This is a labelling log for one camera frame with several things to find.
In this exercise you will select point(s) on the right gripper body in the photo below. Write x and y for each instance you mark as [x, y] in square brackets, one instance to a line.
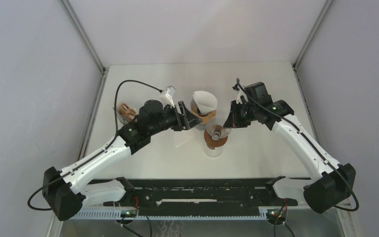
[245, 114]

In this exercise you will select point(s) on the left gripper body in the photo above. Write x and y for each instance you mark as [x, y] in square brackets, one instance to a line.
[180, 123]

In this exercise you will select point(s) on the white paper coffee filter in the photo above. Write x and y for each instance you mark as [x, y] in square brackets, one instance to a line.
[206, 102]
[181, 137]

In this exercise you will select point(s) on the clear glass with brown band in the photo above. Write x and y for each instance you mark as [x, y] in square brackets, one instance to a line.
[213, 152]

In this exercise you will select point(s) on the grey ribbed glass dripper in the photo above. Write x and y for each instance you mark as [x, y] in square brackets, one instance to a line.
[195, 110]

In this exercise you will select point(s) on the clear glass dripper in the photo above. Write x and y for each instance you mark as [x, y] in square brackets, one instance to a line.
[215, 127]

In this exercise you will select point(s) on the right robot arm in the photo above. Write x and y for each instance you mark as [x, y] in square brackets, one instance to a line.
[330, 183]

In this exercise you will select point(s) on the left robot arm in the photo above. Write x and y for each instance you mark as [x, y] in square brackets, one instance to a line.
[68, 190]

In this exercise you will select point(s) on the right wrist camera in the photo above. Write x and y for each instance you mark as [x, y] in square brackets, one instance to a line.
[241, 97]

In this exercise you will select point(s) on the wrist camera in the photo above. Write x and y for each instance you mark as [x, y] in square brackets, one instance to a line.
[166, 96]
[241, 97]

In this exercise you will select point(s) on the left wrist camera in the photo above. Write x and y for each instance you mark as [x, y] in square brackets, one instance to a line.
[166, 96]

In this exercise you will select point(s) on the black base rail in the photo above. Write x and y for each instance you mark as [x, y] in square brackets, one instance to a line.
[203, 198]

